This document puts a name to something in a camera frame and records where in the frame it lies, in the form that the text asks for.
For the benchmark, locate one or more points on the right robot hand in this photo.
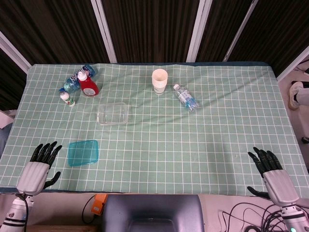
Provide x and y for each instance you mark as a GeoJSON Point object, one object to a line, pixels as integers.
{"type": "Point", "coordinates": [280, 184]}

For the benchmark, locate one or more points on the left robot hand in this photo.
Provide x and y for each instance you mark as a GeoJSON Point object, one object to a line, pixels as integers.
{"type": "Point", "coordinates": [32, 175]}

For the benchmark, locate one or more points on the teal container lid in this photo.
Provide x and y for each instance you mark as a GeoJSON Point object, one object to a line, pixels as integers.
{"type": "Point", "coordinates": [83, 153]}

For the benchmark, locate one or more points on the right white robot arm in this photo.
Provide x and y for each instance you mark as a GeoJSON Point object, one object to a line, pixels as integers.
{"type": "Point", "coordinates": [295, 217]}

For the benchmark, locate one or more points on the clear plastic container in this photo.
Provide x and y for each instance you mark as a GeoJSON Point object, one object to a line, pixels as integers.
{"type": "Point", "coordinates": [112, 113]}

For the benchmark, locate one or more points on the small black object on floor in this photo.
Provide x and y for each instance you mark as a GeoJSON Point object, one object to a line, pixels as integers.
{"type": "Point", "coordinates": [305, 139]}

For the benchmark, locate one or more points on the brown wooden board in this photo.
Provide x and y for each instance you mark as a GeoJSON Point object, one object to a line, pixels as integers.
{"type": "Point", "coordinates": [60, 228]}

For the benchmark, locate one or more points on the orange box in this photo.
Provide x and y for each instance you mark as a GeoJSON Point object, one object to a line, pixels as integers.
{"type": "Point", "coordinates": [99, 205]}

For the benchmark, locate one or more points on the small white green-label bottle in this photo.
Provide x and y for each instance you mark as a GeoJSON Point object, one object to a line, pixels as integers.
{"type": "Point", "coordinates": [68, 99]}

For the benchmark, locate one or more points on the person's leg in light trousers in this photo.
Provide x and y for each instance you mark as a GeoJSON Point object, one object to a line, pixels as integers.
{"type": "Point", "coordinates": [303, 96]}

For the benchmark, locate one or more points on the white sneaker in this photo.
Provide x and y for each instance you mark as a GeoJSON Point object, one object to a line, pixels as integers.
{"type": "Point", "coordinates": [295, 94]}

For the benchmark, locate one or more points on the blue label plastic drink bottle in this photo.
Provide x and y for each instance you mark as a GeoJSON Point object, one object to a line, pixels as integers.
{"type": "Point", "coordinates": [71, 83]}

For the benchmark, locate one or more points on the red squeeze bottle white cap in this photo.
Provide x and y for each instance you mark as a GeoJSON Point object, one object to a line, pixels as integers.
{"type": "Point", "coordinates": [88, 87]}

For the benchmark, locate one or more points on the green checked tablecloth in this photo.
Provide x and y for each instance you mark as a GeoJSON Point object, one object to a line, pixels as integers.
{"type": "Point", "coordinates": [169, 145]}

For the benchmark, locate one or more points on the grey robot chest housing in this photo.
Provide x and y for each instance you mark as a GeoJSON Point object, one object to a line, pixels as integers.
{"type": "Point", "coordinates": [152, 212]}

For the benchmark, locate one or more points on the clear water bottle blue label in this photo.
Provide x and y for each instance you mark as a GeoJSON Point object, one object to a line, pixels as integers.
{"type": "Point", "coordinates": [187, 97]}

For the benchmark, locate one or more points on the white paper cup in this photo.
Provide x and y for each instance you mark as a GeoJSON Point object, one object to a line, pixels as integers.
{"type": "Point", "coordinates": [159, 82]}

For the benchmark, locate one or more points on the white partition post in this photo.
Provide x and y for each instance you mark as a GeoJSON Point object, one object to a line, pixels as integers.
{"type": "Point", "coordinates": [293, 64]}
{"type": "Point", "coordinates": [103, 31]}
{"type": "Point", "coordinates": [198, 31]}
{"type": "Point", "coordinates": [240, 31]}
{"type": "Point", "coordinates": [14, 52]}

